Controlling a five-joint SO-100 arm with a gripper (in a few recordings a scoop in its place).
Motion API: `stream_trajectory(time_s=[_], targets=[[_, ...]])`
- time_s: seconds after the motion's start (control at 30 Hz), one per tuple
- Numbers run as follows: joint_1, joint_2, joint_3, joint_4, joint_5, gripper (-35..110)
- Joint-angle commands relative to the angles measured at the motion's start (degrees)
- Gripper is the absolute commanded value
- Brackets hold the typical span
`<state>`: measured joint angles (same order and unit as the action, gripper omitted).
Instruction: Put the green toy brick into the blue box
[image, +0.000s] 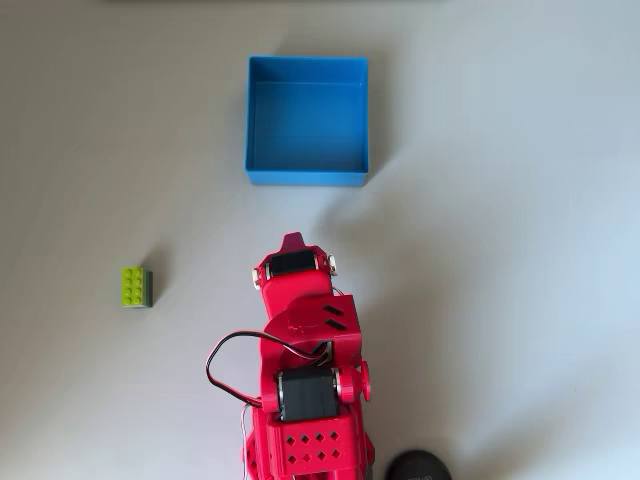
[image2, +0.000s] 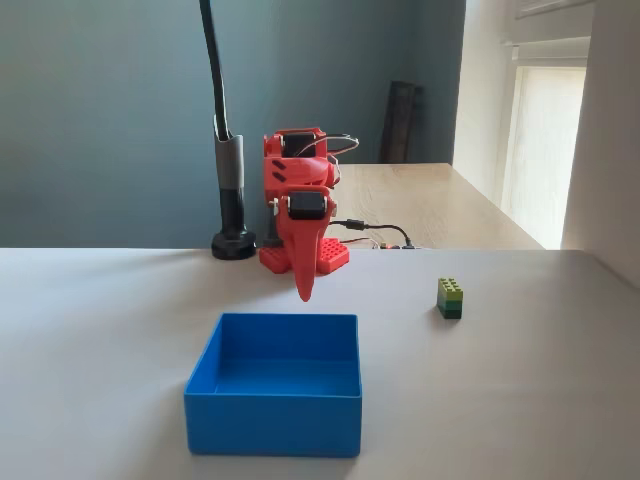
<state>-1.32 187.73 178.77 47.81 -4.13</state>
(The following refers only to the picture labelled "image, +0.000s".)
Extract green lego brick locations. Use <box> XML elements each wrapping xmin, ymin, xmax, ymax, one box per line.
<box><xmin>121</xmin><ymin>267</ymin><xmax>155</xmax><ymax>310</ymax></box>

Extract looped servo wire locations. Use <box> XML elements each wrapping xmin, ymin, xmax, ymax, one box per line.
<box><xmin>204</xmin><ymin>330</ymin><xmax>334</xmax><ymax>409</ymax></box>

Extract thin servo wire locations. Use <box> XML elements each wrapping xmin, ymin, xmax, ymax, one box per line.
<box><xmin>240</xmin><ymin>403</ymin><xmax>252</xmax><ymax>474</ymax></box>

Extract black gooseneck stand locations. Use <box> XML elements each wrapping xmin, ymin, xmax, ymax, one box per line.
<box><xmin>383</xmin><ymin>449</ymin><xmax>454</xmax><ymax>480</ymax></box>

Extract blue plastic box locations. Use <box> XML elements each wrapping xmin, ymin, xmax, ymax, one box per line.
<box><xmin>243</xmin><ymin>54</ymin><xmax>370</xmax><ymax>187</ymax></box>

